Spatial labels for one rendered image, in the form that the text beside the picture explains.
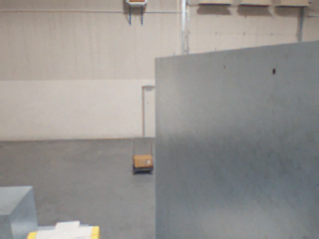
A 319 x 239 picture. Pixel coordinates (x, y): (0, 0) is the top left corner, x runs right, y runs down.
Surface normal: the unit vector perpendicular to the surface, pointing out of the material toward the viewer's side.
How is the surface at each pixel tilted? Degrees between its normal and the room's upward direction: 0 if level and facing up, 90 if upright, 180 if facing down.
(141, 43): 90
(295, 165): 90
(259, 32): 90
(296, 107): 90
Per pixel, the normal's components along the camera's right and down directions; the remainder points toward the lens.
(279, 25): 0.09, 0.22
